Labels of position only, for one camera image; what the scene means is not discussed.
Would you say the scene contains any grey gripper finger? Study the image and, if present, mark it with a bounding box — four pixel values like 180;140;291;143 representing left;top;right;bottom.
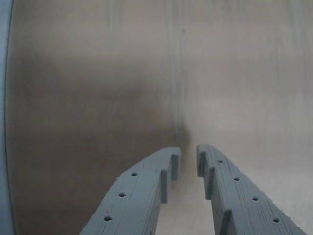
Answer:
196;144;309;235
79;146;182;235

